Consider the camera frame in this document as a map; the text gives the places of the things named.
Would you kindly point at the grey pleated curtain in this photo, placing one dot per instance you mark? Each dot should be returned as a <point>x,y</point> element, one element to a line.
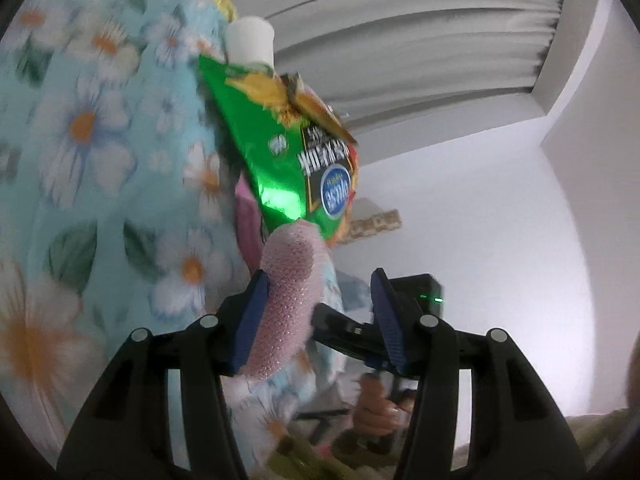
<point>400,35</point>

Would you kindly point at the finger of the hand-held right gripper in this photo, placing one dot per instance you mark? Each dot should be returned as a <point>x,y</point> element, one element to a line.
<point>345,332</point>

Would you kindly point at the gold foil wrapper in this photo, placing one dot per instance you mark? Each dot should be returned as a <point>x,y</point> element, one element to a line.
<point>225,5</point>

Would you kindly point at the person's fuzzy green clothing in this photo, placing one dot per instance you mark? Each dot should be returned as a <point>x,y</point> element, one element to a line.
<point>610,445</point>

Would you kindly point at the green snack bag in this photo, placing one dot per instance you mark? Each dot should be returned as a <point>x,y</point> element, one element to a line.
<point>260,150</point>

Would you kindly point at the floral light blue blanket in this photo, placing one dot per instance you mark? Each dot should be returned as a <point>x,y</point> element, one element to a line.
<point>100,210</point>

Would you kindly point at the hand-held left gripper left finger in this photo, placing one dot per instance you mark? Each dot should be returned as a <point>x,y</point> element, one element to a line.
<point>250,320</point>

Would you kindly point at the pink foam net sleeve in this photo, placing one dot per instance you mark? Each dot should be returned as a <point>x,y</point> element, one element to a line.
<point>290,300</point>

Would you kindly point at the patterned cardboard box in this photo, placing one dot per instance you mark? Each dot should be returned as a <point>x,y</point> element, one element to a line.
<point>375,225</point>

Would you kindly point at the person's right hand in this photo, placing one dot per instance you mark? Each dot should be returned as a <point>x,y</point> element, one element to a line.
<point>377,407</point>

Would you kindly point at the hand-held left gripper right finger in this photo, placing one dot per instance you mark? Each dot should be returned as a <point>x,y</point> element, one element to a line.
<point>387,320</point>

